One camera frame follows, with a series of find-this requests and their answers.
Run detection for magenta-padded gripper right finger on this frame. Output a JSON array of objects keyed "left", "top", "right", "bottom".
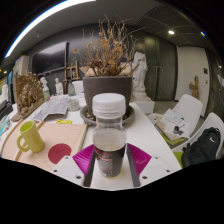
[{"left": 125, "top": 143, "right": 183, "bottom": 188}]

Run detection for long ceiling light strip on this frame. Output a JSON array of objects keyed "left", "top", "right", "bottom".
[{"left": 3, "top": 0, "right": 98, "bottom": 59}]

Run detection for white chair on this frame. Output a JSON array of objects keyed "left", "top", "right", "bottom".
[
  {"left": 171, "top": 93, "right": 204, "bottom": 148},
  {"left": 173, "top": 112, "right": 224, "bottom": 168},
  {"left": 72, "top": 79, "right": 85, "bottom": 96}
]

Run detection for wooden wall figure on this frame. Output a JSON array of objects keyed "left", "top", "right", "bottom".
[{"left": 188, "top": 75, "right": 200, "bottom": 100}]

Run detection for dried plant in grey pot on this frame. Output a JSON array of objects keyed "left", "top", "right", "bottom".
[{"left": 73, "top": 14, "right": 146, "bottom": 118}]

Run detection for black backpack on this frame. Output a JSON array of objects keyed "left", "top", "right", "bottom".
[{"left": 181, "top": 126, "right": 222, "bottom": 168}]

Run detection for white cabinet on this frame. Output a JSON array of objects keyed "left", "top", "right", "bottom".
[{"left": 13, "top": 54, "right": 31, "bottom": 78}]

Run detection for flat round red coaster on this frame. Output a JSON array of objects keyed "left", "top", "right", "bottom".
[{"left": 47, "top": 143, "right": 73, "bottom": 165}]

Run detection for clear white-capped drink bottle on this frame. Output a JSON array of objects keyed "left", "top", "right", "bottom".
[{"left": 91, "top": 92, "right": 128, "bottom": 179}]

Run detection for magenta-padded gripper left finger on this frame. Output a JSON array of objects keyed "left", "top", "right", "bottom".
[{"left": 51, "top": 143, "right": 98, "bottom": 188}]

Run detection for papers on chair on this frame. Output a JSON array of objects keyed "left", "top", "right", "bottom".
[{"left": 156, "top": 108, "right": 190, "bottom": 141}]

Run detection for white spray bottle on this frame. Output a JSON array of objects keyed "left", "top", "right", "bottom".
[{"left": 42, "top": 83, "right": 51, "bottom": 102}]

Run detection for grey plant saucer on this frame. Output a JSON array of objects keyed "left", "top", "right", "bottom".
[{"left": 79, "top": 104, "right": 137, "bottom": 127}]

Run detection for printed grey paper sheet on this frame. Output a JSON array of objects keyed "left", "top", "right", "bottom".
[{"left": 31, "top": 94, "right": 73, "bottom": 123}]

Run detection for yellow-green mug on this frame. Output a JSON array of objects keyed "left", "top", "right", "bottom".
[{"left": 16, "top": 120, "right": 45, "bottom": 154}]

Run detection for small yellow packet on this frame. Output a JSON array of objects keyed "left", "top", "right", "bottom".
[{"left": 55, "top": 118, "right": 73, "bottom": 125}]

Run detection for white plaster statue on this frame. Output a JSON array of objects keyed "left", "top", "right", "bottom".
[{"left": 131, "top": 51, "right": 156, "bottom": 115}]

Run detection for small white plaster bust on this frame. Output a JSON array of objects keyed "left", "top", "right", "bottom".
[{"left": 54, "top": 77, "right": 64, "bottom": 96}]

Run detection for wooden easel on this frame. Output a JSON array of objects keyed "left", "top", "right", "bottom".
[{"left": 64, "top": 59, "right": 81, "bottom": 94}]

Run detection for black wall screen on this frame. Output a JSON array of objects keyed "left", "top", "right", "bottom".
[{"left": 30, "top": 41, "right": 68, "bottom": 76}]

